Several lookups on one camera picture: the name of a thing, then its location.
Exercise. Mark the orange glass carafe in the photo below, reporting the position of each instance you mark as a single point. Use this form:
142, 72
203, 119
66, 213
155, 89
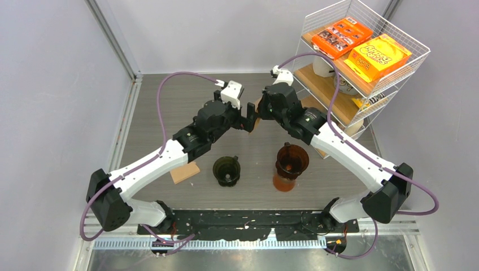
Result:
283, 184

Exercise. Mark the yellow black snack packet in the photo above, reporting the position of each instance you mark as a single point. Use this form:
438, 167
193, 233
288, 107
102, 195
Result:
364, 103

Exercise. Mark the yellow snack box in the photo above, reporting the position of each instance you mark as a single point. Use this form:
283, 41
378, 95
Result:
377, 57

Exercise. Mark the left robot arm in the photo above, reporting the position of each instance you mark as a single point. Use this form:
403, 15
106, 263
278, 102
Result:
110, 195

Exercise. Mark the white wire shelf rack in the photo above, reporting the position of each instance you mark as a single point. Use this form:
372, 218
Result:
319, 90

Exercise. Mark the amber brown coffee dripper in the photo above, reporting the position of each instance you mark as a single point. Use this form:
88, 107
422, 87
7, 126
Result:
291, 161

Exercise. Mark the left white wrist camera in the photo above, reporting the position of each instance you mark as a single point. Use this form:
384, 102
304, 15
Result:
231, 92

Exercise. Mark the dark green coffee dripper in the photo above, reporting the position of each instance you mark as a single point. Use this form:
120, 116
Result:
227, 171

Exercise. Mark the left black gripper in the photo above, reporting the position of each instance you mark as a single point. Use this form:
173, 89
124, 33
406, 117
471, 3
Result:
246, 123

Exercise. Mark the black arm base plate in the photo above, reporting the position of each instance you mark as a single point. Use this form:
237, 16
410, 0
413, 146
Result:
249, 225

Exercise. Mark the white ceramic mug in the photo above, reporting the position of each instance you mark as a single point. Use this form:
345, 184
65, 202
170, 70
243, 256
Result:
323, 67

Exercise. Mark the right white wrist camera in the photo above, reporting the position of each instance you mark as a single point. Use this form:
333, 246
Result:
281, 75

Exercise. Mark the brown paper coffee filter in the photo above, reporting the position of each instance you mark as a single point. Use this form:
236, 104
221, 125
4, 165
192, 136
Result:
258, 119

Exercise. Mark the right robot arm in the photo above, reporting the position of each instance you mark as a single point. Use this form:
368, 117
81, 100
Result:
386, 189

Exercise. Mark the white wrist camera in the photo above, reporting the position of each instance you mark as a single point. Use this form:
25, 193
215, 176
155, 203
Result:
281, 75
231, 92

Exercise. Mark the aluminium frame rail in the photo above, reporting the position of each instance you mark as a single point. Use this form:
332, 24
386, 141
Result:
125, 240

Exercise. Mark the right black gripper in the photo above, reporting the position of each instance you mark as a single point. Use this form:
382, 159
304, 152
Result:
261, 111

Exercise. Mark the orange snack box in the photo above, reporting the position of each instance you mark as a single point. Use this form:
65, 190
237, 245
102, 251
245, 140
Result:
340, 37

